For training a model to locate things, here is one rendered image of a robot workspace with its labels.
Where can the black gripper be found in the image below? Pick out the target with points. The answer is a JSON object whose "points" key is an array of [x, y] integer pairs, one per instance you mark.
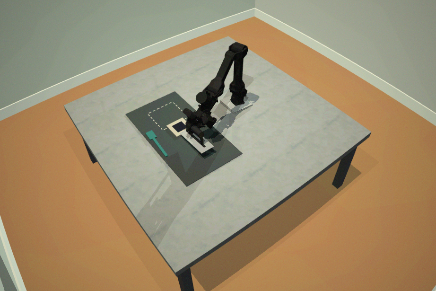
{"points": [[192, 117]]}

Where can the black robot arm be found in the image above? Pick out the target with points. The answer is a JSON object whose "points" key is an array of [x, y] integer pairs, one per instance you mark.
{"points": [[209, 96]]}

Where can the beige square tile with dark square centre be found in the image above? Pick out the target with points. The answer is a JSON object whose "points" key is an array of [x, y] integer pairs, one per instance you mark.
{"points": [[177, 126]]}

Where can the dark grey flat mat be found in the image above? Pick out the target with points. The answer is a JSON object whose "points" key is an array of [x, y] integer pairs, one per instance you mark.
{"points": [[183, 158]]}

